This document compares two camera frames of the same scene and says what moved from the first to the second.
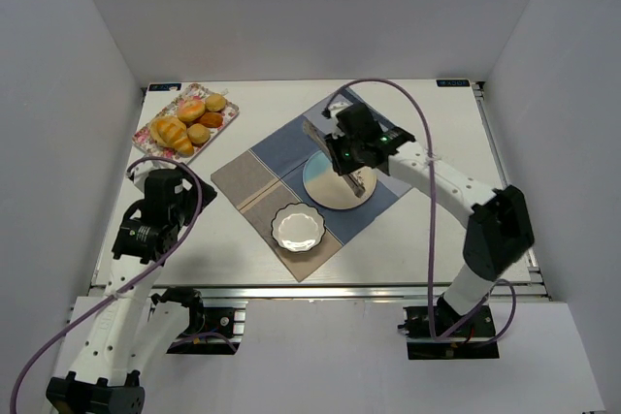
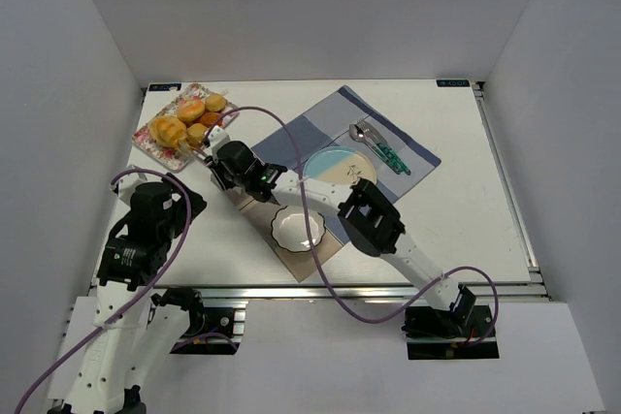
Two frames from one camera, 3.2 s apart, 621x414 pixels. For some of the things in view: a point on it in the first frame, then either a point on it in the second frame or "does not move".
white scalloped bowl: (297, 227) does not move
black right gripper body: (333, 148) to (213, 162)
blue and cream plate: (331, 190) does not move
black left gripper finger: (208, 193) to (197, 203)
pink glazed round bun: (190, 110) does not move
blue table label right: (452, 83) does not move
